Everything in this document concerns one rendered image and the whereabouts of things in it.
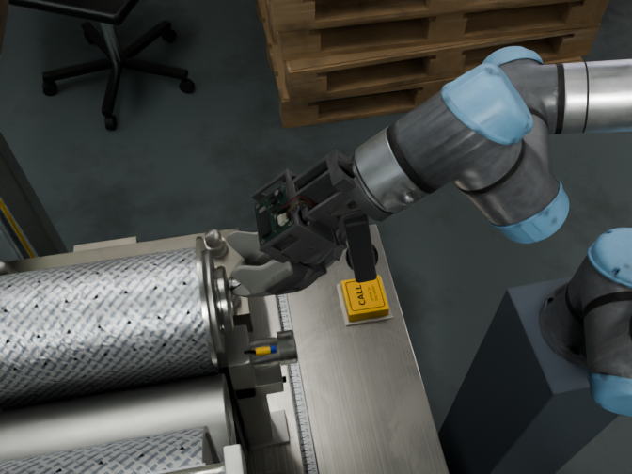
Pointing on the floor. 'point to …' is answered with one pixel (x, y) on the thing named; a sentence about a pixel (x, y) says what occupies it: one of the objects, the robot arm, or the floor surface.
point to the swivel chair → (96, 11)
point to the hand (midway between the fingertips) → (244, 282)
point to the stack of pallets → (404, 48)
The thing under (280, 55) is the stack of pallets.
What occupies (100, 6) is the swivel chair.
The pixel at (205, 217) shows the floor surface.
